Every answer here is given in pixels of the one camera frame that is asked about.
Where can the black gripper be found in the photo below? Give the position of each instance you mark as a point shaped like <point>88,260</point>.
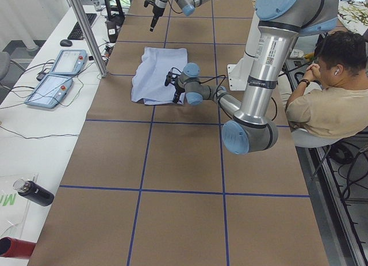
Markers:
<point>178,89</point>
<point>156,10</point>

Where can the blue striped button shirt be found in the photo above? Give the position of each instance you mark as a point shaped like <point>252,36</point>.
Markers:
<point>148,83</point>

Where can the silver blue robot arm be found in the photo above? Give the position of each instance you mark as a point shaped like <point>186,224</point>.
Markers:
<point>281,22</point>
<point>187,6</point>

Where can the person's left hand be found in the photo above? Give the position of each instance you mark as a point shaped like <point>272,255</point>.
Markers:
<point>312,73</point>

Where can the black box with white label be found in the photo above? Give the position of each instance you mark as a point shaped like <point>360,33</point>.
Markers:
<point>113,30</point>

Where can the brown paper table cover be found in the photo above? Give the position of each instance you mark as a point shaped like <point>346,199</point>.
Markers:
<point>154,185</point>

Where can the black computer mouse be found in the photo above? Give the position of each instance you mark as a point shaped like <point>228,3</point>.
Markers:
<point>66,43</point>

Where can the grey teach pendant with red button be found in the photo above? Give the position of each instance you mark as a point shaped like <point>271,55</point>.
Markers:
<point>51,90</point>

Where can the white round chair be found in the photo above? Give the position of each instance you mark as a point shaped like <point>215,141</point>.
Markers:
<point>302,138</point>

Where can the seated person in beige shirt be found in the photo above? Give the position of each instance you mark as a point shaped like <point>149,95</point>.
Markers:
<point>335,107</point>

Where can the black steel-capped water bottle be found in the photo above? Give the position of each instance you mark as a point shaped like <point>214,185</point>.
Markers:
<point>33,192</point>

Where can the clear bag with green print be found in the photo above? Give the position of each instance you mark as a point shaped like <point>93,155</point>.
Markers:
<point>14,208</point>

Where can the red cylinder tube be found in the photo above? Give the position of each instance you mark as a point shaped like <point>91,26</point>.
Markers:
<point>15,248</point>

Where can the aluminium profile post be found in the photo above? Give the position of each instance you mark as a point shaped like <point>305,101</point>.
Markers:
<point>89,36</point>

